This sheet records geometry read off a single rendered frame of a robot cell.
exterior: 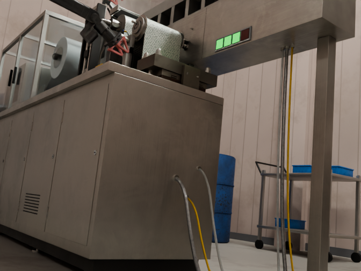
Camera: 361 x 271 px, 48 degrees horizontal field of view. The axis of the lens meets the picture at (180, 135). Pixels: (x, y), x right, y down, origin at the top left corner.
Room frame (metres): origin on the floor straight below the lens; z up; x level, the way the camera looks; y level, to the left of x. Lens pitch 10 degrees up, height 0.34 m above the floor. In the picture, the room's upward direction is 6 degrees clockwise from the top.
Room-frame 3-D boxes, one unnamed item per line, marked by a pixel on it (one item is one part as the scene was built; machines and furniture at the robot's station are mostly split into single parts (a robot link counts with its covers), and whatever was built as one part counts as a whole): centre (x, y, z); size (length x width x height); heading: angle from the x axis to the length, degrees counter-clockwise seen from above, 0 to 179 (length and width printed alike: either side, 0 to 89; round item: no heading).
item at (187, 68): (1.91, -0.02, 0.97); 0.10 x 0.03 x 0.11; 127
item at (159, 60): (1.98, 0.04, 1.00); 0.40 x 0.16 x 0.06; 127
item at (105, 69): (2.80, 0.81, 0.88); 2.52 x 0.66 x 0.04; 37
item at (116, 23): (2.21, 0.45, 1.34); 0.06 x 0.06 x 0.06; 37
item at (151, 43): (2.05, 0.15, 1.11); 0.23 x 0.01 x 0.18; 127
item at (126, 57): (2.03, 0.34, 1.05); 0.06 x 0.05 x 0.31; 127
